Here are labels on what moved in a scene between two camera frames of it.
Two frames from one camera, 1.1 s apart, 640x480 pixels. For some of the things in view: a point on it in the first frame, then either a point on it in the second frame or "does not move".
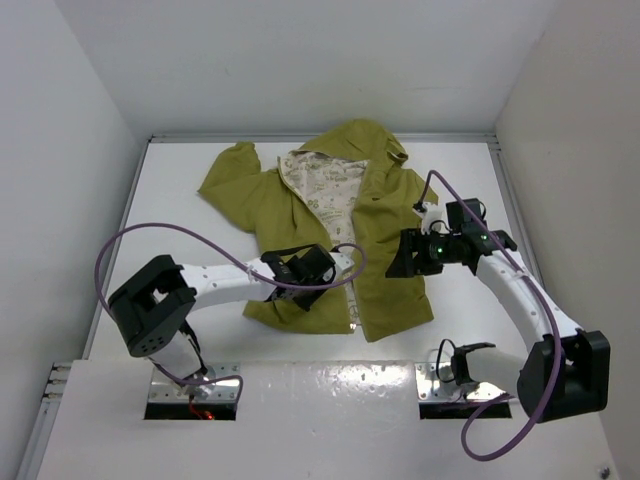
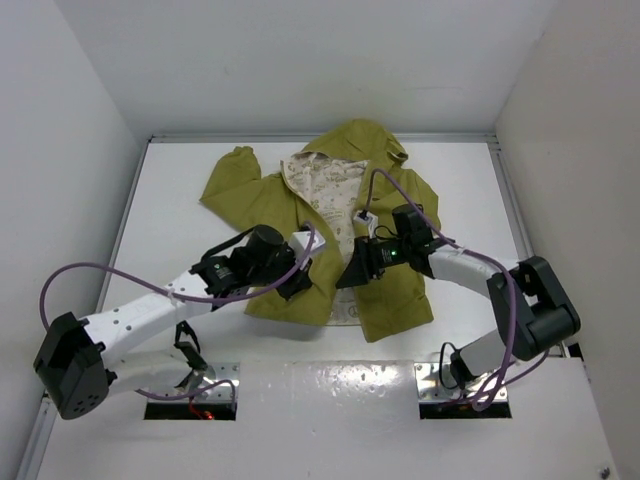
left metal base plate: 165,389 does not move
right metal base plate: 427,378 does not move
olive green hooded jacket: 346,193 does not move
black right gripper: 404,264 to 363,266
